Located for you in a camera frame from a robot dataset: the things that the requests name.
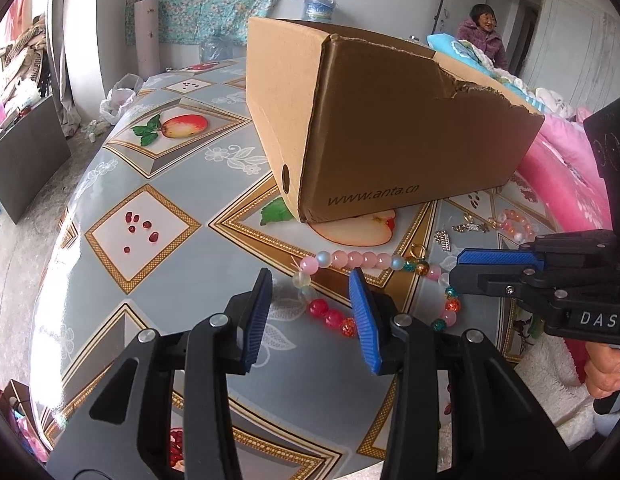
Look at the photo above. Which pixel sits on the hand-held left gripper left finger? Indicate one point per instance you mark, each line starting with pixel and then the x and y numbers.
pixel 252 320

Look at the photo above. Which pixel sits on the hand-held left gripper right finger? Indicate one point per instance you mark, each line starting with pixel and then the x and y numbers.
pixel 366 320

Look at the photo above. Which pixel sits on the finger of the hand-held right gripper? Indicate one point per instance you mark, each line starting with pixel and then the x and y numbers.
pixel 490 280
pixel 495 257

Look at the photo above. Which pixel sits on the brown cardboard box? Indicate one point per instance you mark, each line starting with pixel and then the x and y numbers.
pixel 390 135

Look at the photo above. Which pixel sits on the person's right hand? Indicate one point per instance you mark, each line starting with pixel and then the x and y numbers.
pixel 607 372

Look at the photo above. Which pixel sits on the small metal earrings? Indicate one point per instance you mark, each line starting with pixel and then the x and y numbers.
pixel 470 227

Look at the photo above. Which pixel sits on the white fleece garment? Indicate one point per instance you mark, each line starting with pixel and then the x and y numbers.
pixel 550 390

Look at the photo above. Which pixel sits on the pink floral blanket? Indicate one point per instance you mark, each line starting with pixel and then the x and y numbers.
pixel 565 170

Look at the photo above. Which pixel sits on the fruit print tablecloth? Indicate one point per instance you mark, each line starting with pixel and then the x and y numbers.
pixel 189 170

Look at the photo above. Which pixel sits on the white floral cloth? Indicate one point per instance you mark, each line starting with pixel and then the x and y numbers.
pixel 555 102

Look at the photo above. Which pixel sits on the blue patterned quilt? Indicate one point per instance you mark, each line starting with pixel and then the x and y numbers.
pixel 445 42

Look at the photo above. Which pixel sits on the white door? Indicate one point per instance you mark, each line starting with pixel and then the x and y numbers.
pixel 575 35

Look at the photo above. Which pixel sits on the white plastic bag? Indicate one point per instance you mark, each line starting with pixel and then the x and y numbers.
pixel 119 100

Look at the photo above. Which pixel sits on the dark grey board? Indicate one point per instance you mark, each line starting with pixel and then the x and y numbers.
pixel 24 160

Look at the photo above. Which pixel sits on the white paper roll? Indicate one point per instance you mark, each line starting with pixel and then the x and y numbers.
pixel 147 35

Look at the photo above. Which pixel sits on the blue water jug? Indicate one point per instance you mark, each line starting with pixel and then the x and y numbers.
pixel 317 10

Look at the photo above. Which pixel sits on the grey curtain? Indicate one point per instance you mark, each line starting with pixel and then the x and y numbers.
pixel 62 50

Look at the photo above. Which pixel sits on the cluttered pile of goods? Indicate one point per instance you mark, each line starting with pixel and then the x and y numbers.
pixel 19 70

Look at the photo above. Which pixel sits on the hanging clothes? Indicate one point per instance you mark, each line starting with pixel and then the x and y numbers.
pixel 27 2

